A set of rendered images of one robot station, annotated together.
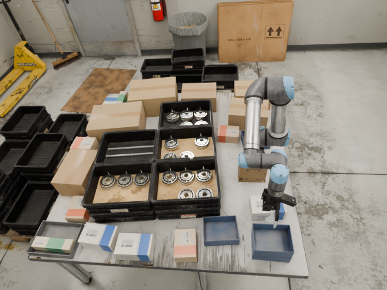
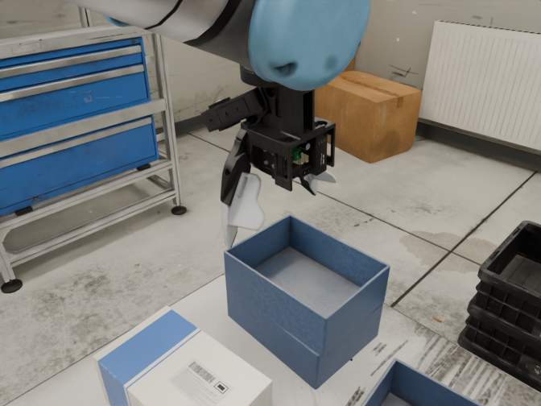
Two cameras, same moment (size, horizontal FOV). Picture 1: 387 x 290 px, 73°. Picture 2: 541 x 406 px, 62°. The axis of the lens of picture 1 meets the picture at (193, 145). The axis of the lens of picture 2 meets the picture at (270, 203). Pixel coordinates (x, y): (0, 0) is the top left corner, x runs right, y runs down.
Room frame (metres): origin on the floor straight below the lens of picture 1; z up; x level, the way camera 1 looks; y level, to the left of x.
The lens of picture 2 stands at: (1.02, -0.09, 1.26)
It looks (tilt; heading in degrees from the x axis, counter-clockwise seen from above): 31 degrees down; 215
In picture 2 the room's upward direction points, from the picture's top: straight up
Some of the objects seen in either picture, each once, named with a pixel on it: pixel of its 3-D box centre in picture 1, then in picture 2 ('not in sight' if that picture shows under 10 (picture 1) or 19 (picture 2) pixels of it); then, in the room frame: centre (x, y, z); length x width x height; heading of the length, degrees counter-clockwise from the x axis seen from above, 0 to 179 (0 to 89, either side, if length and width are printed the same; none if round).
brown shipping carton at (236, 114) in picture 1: (247, 114); not in sight; (1.60, -0.47, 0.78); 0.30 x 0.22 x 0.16; 74
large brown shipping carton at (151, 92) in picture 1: (154, 97); not in sight; (1.94, 0.30, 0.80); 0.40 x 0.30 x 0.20; 88
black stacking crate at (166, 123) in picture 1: (186, 119); not in sight; (1.52, 0.03, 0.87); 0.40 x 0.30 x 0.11; 86
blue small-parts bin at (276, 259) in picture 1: (270, 244); (301, 309); (0.55, -0.36, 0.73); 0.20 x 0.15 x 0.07; 78
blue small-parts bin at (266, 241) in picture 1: (271, 239); (303, 275); (0.55, -0.36, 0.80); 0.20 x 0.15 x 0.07; 81
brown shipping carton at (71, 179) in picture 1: (80, 172); not in sight; (1.18, 0.82, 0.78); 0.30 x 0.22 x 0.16; 168
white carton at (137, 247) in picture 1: (135, 247); not in sight; (0.62, 0.39, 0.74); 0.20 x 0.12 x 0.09; 82
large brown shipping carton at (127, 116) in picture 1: (118, 124); not in sight; (1.63, 0.59, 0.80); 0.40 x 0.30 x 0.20; 88
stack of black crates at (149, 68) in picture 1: (159, 76); not in sight; (3.06, 0.34, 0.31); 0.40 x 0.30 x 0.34; 81
